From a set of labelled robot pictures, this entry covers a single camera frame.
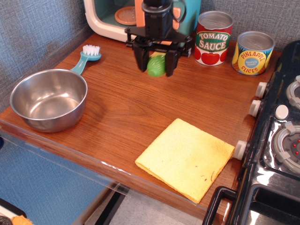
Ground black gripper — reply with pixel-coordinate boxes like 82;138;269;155
125;2;192;77

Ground green toy corn cob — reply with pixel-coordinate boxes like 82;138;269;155
147;52;166;77

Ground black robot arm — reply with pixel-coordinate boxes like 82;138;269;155
125;0;192;76

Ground orange microwave turntable plate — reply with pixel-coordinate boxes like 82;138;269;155
114;6;136;26

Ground teal toy microwave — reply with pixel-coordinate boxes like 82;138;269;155
84;0;201;42

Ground orange fuzzy object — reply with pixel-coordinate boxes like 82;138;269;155
11;215;33;225

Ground tomato sauce can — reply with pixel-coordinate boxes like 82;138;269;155
194;11;233;66

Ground teal dish brush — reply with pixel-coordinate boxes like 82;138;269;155
71;45;101;75

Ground pineapple slices can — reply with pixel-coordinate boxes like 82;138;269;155
232;31;275;76

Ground white stove knob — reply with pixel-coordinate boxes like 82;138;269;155
255;82;268;98
233;140;247;160
248;100;261;117

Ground yellow folded cloth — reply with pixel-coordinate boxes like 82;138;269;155
135;119;235;203

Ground stainless steel bowl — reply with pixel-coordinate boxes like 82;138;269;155
10;69;88;133

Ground black toy stove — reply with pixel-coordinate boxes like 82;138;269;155
203;41;300;225

